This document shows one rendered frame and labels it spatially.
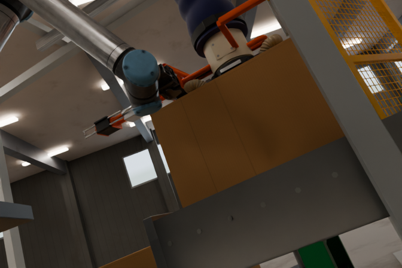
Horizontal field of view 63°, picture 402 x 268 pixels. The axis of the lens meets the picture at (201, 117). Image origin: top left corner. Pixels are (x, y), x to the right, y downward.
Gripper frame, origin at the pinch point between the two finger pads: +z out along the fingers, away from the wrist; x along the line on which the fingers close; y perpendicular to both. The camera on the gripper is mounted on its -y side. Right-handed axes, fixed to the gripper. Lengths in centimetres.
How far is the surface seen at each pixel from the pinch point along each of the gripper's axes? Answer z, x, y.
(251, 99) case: -18.9, -25.2, 29.8
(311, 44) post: -52, -32, 48
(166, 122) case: -18.8, -18.4, 0.8
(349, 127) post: -52, -49, 47
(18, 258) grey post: 184, 0, -313
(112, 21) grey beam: 181, 204, -96
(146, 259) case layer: -19, -56, -22
